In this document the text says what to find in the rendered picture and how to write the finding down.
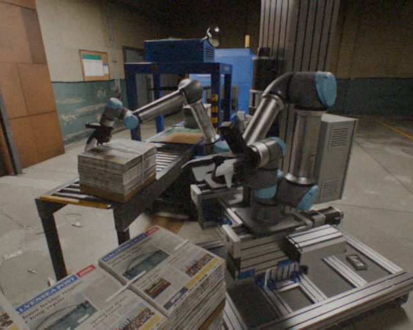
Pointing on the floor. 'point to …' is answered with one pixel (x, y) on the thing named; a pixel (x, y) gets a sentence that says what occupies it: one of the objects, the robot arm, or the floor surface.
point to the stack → (136, 289)
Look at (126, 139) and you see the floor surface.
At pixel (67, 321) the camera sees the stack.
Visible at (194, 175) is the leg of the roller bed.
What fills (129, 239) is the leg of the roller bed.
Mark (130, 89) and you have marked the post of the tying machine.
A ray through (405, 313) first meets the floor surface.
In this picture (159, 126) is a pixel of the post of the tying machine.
